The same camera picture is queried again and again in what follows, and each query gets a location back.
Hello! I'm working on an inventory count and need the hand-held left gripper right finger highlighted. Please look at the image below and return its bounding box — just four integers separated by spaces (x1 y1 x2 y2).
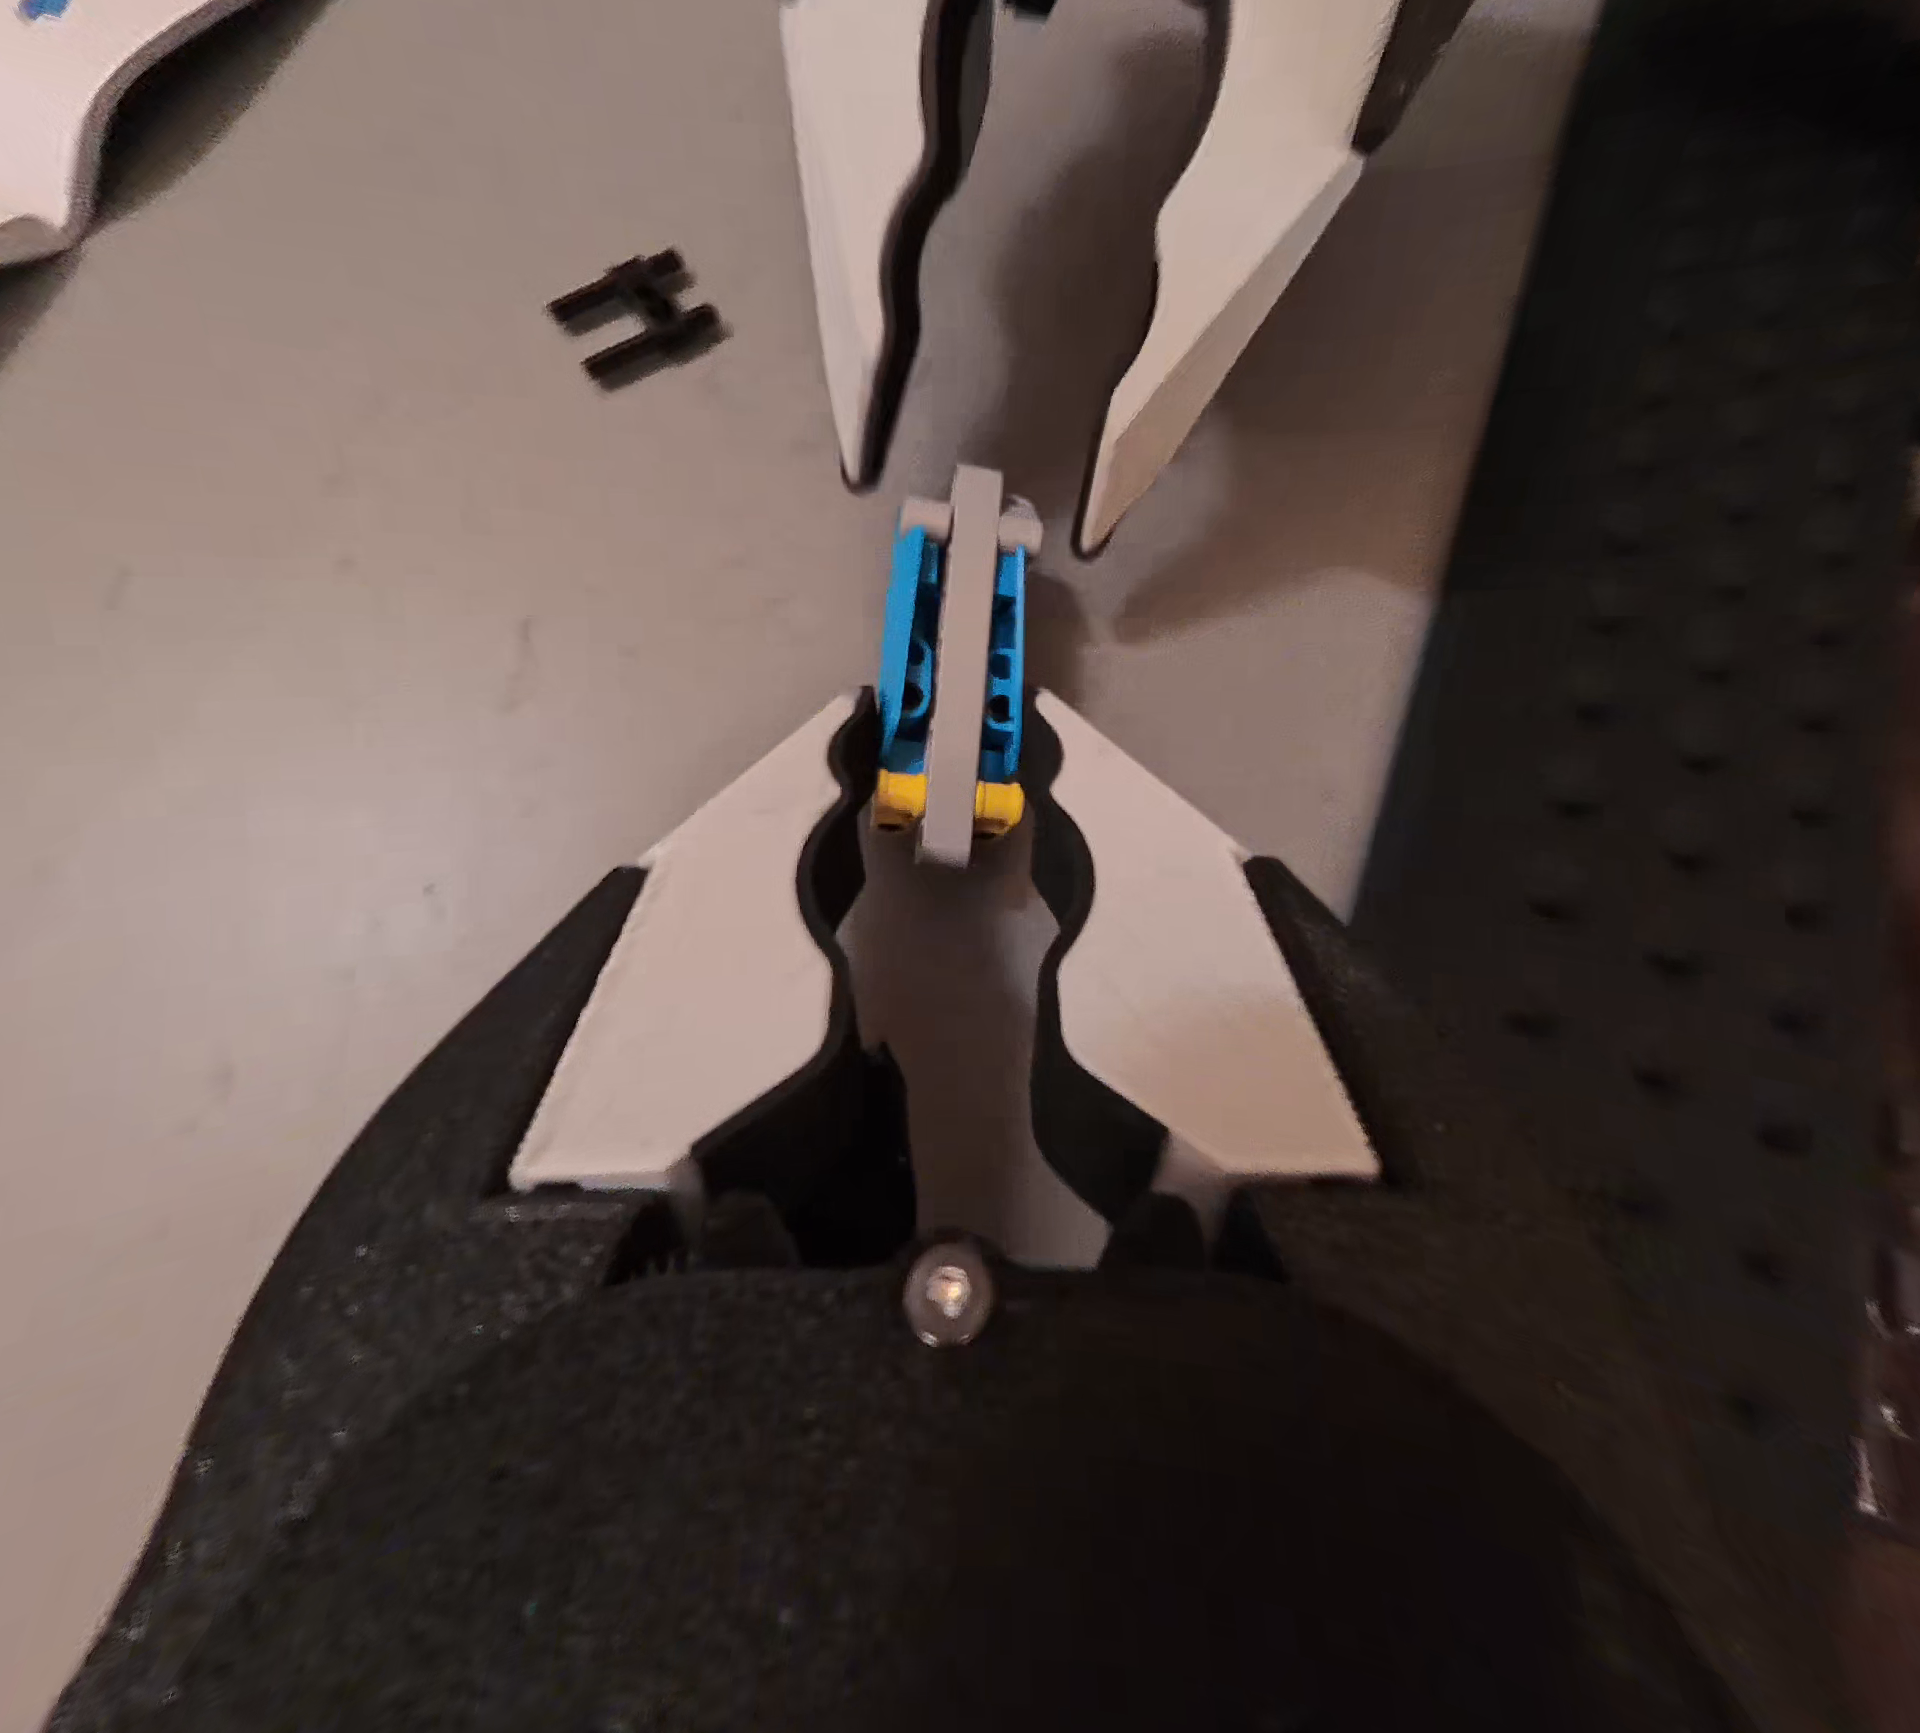
1024 686 1381 1207

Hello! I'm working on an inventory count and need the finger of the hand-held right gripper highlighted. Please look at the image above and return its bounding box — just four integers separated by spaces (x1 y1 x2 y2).
1068 0 1479 561
775 0 1030 492

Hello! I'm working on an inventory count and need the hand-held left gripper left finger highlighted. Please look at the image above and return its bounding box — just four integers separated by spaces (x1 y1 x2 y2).
506 691 879 1202

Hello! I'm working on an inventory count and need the black pin connector piece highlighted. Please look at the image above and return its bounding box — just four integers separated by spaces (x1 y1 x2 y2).
544 245 732 395

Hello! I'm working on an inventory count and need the blue grey yellow brick assembly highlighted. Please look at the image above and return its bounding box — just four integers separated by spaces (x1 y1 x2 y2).
865 463 1047 876

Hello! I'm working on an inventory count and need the black perforated panel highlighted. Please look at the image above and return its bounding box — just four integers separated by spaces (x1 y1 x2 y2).
1350 0 1920 1733

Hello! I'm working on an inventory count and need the instruction booklet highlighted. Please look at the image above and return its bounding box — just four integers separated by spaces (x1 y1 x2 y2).
0 0 503 268

